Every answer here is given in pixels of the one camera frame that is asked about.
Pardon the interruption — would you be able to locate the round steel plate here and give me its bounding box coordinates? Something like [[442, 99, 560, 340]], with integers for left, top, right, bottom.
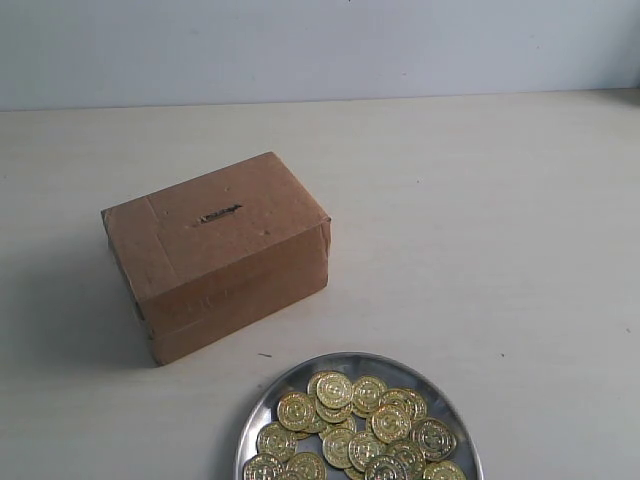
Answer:
[[233, 352, 485, 479]]

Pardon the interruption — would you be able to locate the gold coin top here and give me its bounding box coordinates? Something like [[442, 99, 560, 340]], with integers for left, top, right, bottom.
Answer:
[[316, 371, 353, 409]]

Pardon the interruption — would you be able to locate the gold coin centre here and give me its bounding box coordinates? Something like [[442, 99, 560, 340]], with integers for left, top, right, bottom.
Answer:
[[322, 428, 355, 469]]

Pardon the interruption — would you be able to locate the gold coin bottom middle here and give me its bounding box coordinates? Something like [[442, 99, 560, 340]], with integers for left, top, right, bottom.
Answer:
[[286, 452, 328, 480]]

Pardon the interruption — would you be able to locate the gold coin upper left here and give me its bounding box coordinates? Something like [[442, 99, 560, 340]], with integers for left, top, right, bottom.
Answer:
[[276, 391, 315, 432]]

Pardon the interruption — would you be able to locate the gold coin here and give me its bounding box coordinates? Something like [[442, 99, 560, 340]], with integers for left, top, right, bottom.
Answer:
[[276, 391, 315, 432], [322, 428, 355, 469], [286, 452, 328, 480], [256, 422, 298, 463], [316, 371, 353, 409], [242, 453, 284, 480]]

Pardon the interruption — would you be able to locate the brown cardboard box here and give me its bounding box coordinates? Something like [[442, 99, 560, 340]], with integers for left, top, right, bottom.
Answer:
[[102, 152, 331, 365]]

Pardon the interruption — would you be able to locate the gold coin bottom left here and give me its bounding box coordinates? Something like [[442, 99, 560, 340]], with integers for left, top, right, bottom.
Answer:
[[242, 453, 284, 480]]

